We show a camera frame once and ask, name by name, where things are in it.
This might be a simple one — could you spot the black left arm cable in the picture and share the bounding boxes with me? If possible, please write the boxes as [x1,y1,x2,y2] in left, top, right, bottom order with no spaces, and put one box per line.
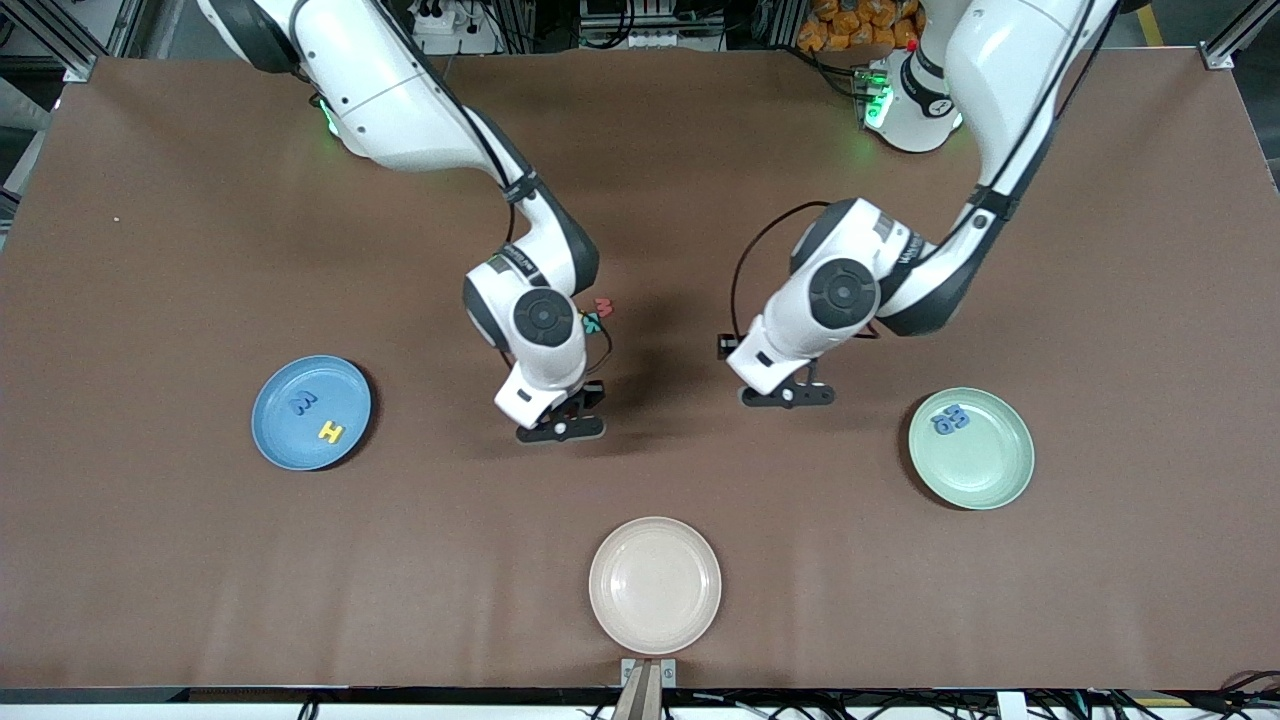
[730,0,1101,341]

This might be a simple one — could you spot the brown table cover mat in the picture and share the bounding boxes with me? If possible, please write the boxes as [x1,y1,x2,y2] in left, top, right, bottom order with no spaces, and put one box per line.
[0,48,1280,691]

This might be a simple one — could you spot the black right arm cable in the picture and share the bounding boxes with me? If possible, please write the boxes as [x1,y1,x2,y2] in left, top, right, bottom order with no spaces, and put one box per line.
[375,0,615,386]

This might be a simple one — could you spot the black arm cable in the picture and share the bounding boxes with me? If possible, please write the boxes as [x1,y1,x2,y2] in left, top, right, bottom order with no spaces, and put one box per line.
[730,0,1101,341]
[375,0,615,386]

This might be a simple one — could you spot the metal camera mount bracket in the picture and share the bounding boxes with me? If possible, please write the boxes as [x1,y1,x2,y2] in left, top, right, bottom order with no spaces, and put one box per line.
[612,657,679,720]

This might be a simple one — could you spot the electronics box with cables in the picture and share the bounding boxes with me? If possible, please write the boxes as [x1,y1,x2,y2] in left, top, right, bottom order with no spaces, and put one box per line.
[578,0,729,51]

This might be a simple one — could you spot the aluminium frame post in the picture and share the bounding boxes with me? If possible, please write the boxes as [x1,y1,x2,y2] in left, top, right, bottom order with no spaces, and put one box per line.
[0,0,151,84]
[1200,0,1280,71]

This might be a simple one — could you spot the pile of orange objects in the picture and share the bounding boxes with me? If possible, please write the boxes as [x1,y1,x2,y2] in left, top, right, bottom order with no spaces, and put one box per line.
[797,0,921,53]

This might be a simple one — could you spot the green plate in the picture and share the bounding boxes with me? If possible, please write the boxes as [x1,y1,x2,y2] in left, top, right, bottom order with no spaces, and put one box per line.
[907,387,1036,512]

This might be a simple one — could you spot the white power strip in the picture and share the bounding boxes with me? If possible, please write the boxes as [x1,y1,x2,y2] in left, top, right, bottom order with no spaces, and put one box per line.
[412,0,501,56]

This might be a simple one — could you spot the blue plate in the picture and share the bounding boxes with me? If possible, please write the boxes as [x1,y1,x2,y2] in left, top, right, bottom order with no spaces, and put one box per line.
[250,355,373,473]

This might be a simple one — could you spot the beige plate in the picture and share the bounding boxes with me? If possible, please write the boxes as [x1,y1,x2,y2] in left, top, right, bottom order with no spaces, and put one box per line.
[588,516,723,657]

